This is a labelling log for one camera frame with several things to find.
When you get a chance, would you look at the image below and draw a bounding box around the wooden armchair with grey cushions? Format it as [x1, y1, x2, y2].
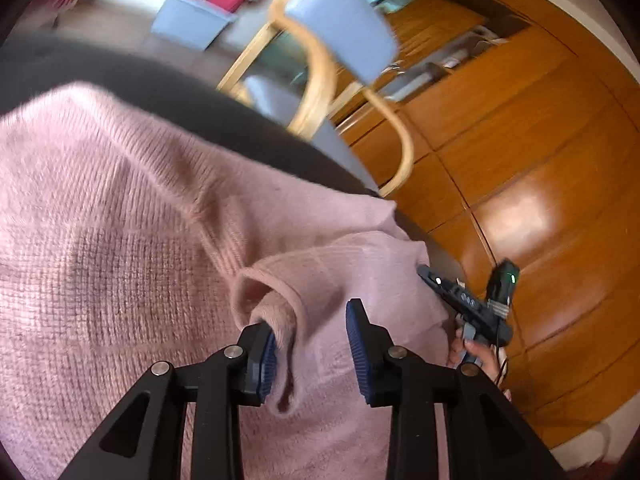
[217, 0, 416, 198]

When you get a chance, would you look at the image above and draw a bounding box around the person's right hand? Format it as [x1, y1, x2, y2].
[447, 327, 501, 386]

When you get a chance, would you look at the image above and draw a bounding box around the wooden wardrobe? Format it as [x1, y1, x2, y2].
[335, 0, 640, 451]

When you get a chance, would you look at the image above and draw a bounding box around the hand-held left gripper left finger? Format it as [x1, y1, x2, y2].
[57, 322, 278, 480]

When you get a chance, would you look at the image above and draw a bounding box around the pink knitted sweater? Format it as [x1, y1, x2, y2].
[0, 82, 451, 480]

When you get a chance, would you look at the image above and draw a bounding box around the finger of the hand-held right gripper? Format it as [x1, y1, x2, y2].
[416, 265, 468, 307]

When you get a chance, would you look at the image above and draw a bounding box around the grey plastic storage box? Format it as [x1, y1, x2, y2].
[150, 0, 238, 52]

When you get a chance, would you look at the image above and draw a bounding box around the wooden door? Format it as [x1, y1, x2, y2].
[385, 0, 488, 61]

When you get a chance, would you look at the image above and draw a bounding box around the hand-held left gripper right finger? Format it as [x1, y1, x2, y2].
[346, 298, 568, 480]

